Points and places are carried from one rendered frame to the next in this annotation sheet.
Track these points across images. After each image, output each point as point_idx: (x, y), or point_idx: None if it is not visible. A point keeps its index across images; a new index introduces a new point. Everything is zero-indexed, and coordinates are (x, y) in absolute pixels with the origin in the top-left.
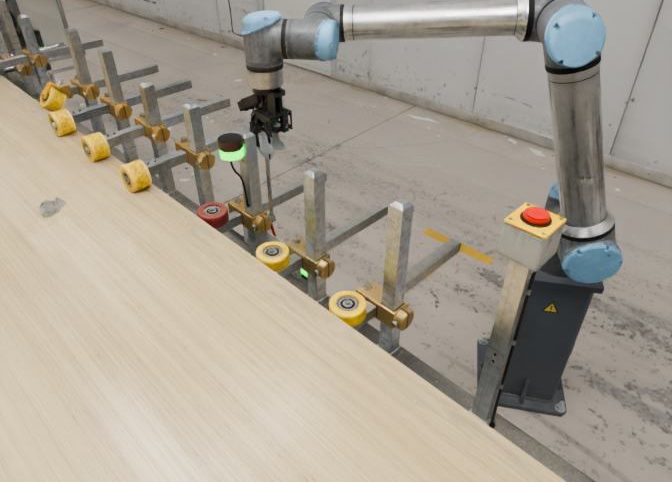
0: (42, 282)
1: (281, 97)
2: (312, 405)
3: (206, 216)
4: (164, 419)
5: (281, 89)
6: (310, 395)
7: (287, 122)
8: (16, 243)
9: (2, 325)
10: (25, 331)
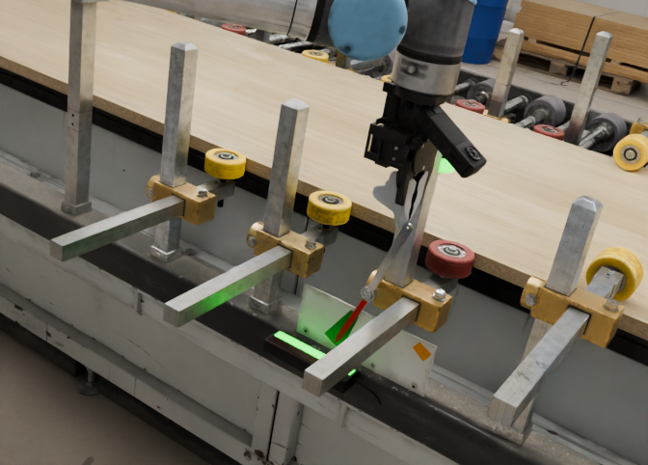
0: (551, 196)
1: (390, 100)
2: (245, 119)
3: (450, 241)
4: (348, 123)
5: (391, 82)
6: (248, 122)
7: (372, 141)
8: (640, 231)
9: (534, 172)
10: (510, 168)
